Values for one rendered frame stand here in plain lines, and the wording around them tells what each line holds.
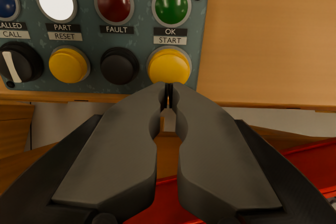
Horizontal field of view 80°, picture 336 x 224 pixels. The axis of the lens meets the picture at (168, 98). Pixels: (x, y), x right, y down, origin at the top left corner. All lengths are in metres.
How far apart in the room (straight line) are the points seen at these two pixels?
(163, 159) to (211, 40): 0.17
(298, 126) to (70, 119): 1.20
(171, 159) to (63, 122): 0.97
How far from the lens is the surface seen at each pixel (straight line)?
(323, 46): 0.23
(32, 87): 0.19
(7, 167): 0.67
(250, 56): 0.19
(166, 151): 0.28
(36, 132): 1.27
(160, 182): 0.26
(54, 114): 1.22
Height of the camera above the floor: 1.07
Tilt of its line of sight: 87 degrees down
